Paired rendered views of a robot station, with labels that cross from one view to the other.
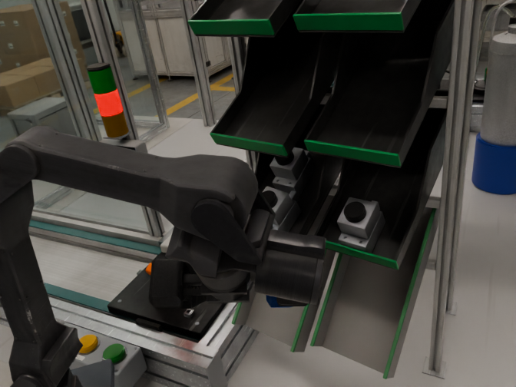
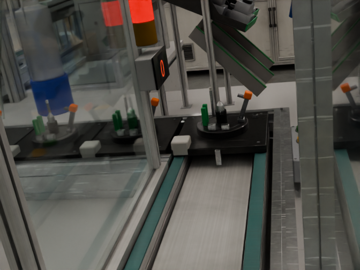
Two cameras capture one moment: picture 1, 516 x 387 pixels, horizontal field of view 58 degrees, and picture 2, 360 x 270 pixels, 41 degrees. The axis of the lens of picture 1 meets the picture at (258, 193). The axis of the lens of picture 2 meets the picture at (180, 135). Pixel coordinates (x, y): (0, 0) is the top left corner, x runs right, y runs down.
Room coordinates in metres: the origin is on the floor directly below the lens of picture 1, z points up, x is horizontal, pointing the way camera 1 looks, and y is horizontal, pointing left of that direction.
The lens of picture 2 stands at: (1.28, 1.32, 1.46)
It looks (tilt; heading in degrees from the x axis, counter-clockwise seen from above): 22 degrees down; 253
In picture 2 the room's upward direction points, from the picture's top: 9 degrees counter-clockwise
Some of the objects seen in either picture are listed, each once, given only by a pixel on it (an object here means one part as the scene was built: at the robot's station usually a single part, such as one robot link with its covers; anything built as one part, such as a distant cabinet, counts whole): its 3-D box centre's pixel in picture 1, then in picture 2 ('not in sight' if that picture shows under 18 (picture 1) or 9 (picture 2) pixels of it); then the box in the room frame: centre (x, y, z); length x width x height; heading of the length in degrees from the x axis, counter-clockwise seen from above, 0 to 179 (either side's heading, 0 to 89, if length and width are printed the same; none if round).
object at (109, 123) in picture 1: (114, 123); (144, 32); (1.02, 0.29, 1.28); 0.05 x 0.05 x 0.05
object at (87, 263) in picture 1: (99, 269); (200, 206); (0.99, 0.44, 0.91); 0.84 x 0.28 x 0.10; 59
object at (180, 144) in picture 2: (173, 247); (181, 145); (0.95, 0.23, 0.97); 0.05 x 0.05 x 0.04; 59
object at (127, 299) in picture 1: (184, 284); (223, 132); (0.82, 0.19, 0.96); 0.24 x 0.24 x 0.02; 59
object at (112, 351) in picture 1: (114, 355); not in sight; (0.64, 0.31, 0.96); 0.04 x 0.04 x 0.02
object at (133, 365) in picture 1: (92, 355); (306, 151); (0.68, 0.37, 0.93); 0.21 x 0.07 x 0.06; 59
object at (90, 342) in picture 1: (87, 345); not in sight; (0.68, 0.37, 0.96); 0.04 x 0.04 x 0.02
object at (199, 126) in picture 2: not in sight; (222, 125); (0.82, 0.19, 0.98); 0.14 x 0.14 x 0.02
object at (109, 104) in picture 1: (108, 101); (141, 9); (1.02, 0.29, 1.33); 0.05 x 0.05 x 0.05
